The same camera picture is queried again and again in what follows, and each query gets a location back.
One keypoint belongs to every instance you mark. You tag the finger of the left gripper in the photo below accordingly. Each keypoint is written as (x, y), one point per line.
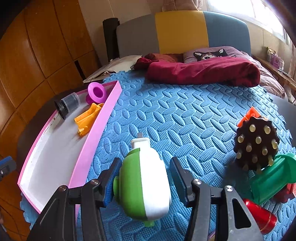
(7, 165)

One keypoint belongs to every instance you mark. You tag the black grey cylindrical cup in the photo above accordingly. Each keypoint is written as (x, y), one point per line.
(67, 104)

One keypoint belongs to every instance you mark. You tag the blue foam puzzle mat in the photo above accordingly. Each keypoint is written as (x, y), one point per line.
(196, 123)

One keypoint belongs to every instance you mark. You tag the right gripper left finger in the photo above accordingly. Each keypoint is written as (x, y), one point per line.
(106, 179)

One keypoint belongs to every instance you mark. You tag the maroon folded garment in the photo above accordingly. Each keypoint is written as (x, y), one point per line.
(236, 71)

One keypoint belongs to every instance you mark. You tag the brown knobbed massage brush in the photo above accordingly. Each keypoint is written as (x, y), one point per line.
(256, 144)

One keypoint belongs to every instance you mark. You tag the red printed block piece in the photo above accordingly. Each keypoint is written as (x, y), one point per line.
(285, 194)

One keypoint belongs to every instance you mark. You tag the beige canvas bag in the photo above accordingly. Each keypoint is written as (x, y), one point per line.
(114, 66)

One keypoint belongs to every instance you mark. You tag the grey yellow blue headboard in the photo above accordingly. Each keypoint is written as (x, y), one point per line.
(176, 32)

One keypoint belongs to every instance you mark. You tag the red metallic cylinder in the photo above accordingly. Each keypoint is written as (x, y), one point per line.
(265, 220)

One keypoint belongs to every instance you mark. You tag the pinkish purple quilt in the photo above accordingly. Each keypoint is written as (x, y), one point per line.
(267, 81)

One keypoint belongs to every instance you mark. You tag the wooden wardrobe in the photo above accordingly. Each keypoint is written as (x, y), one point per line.
(46, 50)

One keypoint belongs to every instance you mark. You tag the black padded massage table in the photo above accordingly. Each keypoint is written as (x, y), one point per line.
(288, 111)

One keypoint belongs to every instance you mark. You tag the wooden side table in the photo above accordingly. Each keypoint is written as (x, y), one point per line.
(282, 78)

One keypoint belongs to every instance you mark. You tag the orange plastic clip piece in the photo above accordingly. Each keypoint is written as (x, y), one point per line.
(86, 120)

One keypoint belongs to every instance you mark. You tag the pink white shallow tray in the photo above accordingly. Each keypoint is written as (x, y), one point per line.
(59, 156)

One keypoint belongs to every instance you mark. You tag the black rolled mat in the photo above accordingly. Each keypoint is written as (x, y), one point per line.
(109, 28)

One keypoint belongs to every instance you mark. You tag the purple cat pillow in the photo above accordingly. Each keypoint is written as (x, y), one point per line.
(197, 55)

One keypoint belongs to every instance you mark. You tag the green flanged plastic spool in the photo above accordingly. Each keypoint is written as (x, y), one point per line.
(273, 178)

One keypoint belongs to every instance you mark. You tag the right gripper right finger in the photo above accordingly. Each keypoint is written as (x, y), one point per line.
(182, 179)

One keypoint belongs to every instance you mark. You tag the orange cube blocks piece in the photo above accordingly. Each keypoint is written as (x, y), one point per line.
(252, 112)

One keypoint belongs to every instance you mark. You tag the pink storage box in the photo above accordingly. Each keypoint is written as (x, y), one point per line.
(274, 59)

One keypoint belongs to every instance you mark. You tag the green white round toy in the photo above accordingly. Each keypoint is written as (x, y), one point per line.
(142, 187)

